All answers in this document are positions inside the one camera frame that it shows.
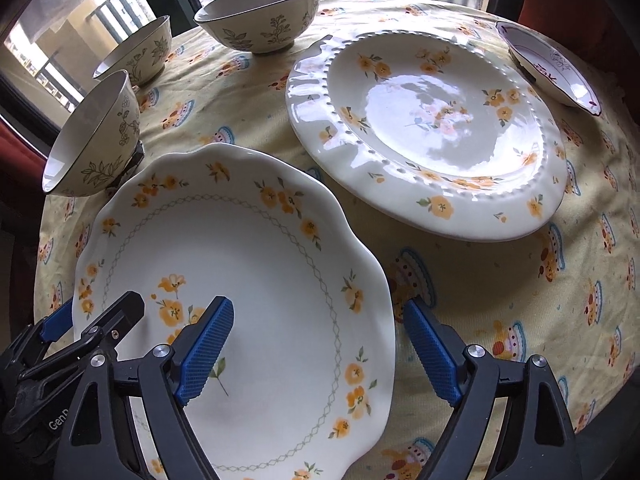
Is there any large leaf pattern bowl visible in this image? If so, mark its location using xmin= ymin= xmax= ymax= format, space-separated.
xmin=194 ymin=0 xmax=320 ymax=54

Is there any red curtain left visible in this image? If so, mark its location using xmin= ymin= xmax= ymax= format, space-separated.
xmin=1 ymin=122 xmax=44 ymax=194

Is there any red curtain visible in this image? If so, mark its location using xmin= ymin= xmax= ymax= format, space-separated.
xmin=1 ymin=122 xmax=44 ymax=194
xmin=518 ymin=0 xmax=639 ymax=84

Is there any red trim small plate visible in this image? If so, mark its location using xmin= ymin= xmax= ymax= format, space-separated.
xmin=496 ymin=21 xmax=602 ymax=117

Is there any red curtain right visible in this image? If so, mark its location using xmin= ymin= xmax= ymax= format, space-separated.
xmin=518 ymin=0 xmax=639 ymax=84

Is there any scalloped orange flower plate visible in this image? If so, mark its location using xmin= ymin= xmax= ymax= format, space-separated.
xmin=73 ymin=144 xmax=395 ymax=479

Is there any beaded rim floral plate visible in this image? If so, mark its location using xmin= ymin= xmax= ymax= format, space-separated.
xmin=285 ymin=29 xmax=567 ymax=242

